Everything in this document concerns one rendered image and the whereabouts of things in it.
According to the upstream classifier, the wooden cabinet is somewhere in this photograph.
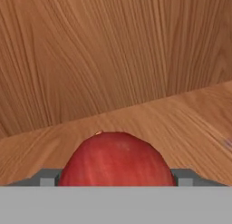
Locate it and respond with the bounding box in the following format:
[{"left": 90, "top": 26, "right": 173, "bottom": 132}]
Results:
[{"left": 0, "top": 0, "right": 232, "bottom": 187}]

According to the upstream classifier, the red onion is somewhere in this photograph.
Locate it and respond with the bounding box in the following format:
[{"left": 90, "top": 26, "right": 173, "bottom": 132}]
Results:
[{"left": 58, "top": 130, "right": 178, "bottom": 187}]

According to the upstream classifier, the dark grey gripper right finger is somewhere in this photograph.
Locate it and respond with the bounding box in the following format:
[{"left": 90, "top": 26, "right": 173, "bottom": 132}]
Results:
[{"left": 169, "top": 168, "right": 227, "bottom": 187}]

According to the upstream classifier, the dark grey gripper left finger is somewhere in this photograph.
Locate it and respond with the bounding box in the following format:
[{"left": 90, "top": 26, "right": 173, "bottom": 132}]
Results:
[{"left": 8, "top": 169, "right": 64, "bottom": 187}]

